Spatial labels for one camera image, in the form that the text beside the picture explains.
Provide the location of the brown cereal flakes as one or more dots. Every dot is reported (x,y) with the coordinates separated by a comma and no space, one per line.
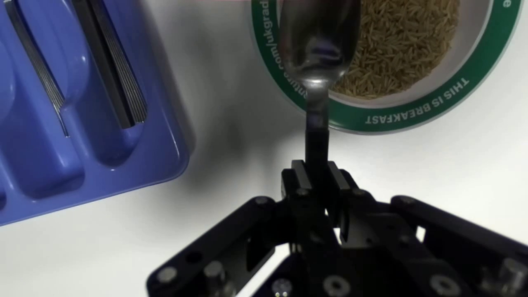
(407,44)

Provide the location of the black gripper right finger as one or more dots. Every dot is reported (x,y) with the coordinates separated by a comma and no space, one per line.
(440,249)

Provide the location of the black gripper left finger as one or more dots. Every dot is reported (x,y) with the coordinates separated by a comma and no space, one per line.
(220,249)

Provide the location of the large silver spoon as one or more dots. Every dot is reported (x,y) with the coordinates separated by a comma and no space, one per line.
(319,44)

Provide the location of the green rimmed white bowl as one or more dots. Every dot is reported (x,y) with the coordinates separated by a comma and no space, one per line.
(440,100)

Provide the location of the blue plastic cutlery tray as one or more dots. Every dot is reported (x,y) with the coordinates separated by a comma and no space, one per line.
(154,110)

